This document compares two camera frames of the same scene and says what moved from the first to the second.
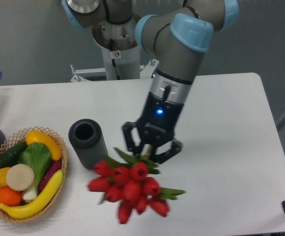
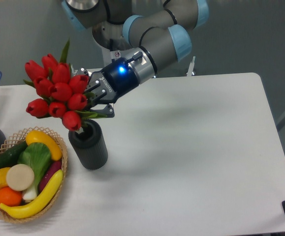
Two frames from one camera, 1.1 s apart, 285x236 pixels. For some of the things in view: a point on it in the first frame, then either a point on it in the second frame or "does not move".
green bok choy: x=37 y=156 does not move
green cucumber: x=7 y=158 does not move
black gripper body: x=159 y=118 to x=116 y=79
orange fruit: x=8 y=196 does not move
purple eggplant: x=56 y=165 does not move
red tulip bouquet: x=131 y=181 to x=62 y=93
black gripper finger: x=175 y=147 to x=109 y=110
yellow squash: x=36 y=136 does not move
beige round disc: x=20 y=177 does not move
